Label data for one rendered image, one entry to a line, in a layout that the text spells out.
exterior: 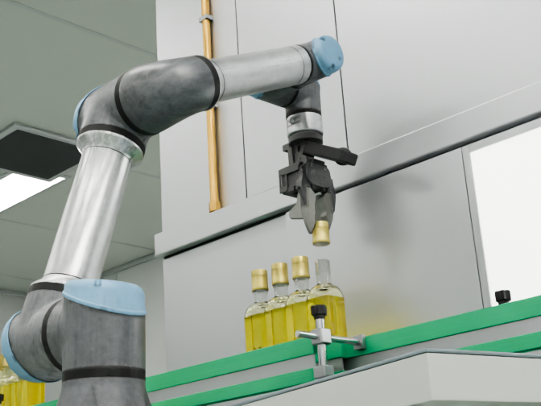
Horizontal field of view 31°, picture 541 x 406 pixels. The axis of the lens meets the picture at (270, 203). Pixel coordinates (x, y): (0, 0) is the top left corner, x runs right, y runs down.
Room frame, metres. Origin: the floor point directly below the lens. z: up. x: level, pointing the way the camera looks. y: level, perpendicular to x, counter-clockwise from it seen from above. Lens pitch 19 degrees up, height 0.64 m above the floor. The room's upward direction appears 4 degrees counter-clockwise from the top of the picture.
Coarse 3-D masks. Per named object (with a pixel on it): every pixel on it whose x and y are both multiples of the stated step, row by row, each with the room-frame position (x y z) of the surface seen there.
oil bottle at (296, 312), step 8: (288, 296) 1.86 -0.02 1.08; (296, 296) 1.84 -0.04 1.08; (304, 296) 1.83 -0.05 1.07; (288, 304) 1.85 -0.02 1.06; (296, 304) 1.84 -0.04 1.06; (304, 304) 1.83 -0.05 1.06; (288, 312) 1.85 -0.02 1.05; (296, 312) 1.84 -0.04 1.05; (304, 312) 1.83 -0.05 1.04; (288, 320) 1.85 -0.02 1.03; (296, 320) 1.84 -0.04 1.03; (304, 320) 1.83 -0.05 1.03; (288, 328) 1.86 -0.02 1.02; (296, 328) 1.84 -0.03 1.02; (304, 328) 1.83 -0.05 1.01; (288, 336) 1.86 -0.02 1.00
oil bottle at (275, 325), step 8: (280, 296) 1.88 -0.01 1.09; (272, 304) 1.88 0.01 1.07; (280, 304) 1.87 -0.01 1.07; (264, 312) 1.90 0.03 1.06; (272, 312) 1.88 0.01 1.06; (280, 312) 1.87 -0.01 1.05; (272, 320) 1.88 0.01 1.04; (280, 320) 1.87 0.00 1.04; (272, 328) 1.88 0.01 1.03; (280, 328) 1.87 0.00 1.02; (272, 336) 1.88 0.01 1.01; (280, 336) 1.87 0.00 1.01; (272, 344) 1.89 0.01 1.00
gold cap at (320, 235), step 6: (318, 222) 1.81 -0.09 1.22; (324, 222) 1.81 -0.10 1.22; (318, 228) 1.81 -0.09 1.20; (324, 228) 1.81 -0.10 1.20; (312, 234) 1.82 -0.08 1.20; (318, 234) 1.81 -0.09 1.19; (324, 234) 1.81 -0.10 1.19; (312, 240) 1.82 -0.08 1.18; (318, 240) 1.81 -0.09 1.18; (324, 240) 1.81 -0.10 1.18
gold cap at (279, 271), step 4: (272, 264) 1.89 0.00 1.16; (276, 264) 1.89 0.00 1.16; (280, 264) 1.89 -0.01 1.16; (284, 264) 1.89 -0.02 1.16; (272, 268) 1.89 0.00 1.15; (276, 268) 1.89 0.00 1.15; (280, 268) 1.89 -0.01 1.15; (284, 268) 1.89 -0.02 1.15; (272, 272) 1.89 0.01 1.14; (276, 272) 1.89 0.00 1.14; (280, 272) 1.89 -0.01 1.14; (284, 272) 1.89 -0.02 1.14; (272, 276) 1.90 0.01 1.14; (276, 276) 1.89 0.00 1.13; (280, 276) 1.89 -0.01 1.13; (284, 276) 1.89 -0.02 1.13; (272, 280) 1.90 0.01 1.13; (276, 280) 1.89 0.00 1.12; (280, 280) 1.88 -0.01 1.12; (284, 280) 1.89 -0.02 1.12; (288, 280) 1.90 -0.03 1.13; (272, 284) 1.90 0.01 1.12; (288, 284) 1.90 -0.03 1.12
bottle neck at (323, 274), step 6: (318, 264) 1.81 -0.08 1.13; (324, 264) 1.81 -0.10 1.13; (318, 270) 1.81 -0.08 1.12; (324, 270) 1.81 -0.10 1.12; (330, 270) 1.82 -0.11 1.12; (318, 276) 1.81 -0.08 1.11; (324, 276) 1.81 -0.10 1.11; (330, 276) 1.82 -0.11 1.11; (318, 282) 1.82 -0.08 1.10; (324, 282) 1.81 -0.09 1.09; (330, 282) 1.82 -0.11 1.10
